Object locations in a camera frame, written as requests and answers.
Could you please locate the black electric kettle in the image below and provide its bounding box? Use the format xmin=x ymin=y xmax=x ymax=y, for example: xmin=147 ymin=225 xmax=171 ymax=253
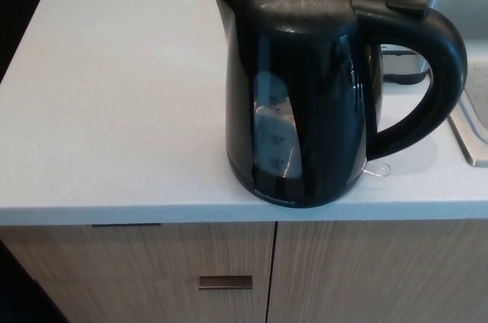
xmin=210 ymin=0 xmax=468 ymax=209

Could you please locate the wood cabinet door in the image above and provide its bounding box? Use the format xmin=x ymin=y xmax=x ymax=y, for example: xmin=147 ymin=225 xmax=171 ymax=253
xmin=268 ymin=219 xmax=488 ymax=323

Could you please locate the dark appliance beside cabinet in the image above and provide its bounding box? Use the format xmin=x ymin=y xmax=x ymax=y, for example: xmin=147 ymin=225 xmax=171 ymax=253
xmin=0 ymin=238 xmax=72 ymax=323

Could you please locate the recessed metal drawer handle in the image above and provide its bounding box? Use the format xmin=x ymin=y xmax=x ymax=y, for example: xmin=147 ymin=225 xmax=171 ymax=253
xmin=197 ymin=274 xmax=254 ymax=290

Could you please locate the wood cabinet front with recessed handle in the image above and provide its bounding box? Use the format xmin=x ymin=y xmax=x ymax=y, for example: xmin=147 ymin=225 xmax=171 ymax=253
xmin=0 ymin=222 xmax=276 ymax=323

